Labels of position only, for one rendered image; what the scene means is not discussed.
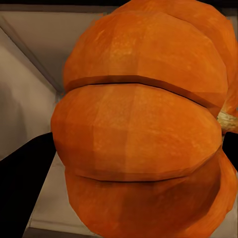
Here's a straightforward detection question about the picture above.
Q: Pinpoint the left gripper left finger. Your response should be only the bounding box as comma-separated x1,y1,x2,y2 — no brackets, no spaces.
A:
0,132,57,238

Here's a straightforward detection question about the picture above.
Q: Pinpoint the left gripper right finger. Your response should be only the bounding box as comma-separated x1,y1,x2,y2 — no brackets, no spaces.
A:
222,132,238,172

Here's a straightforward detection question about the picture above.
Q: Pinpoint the pumpkin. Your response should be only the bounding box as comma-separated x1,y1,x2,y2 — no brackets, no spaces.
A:
51,0,238,238

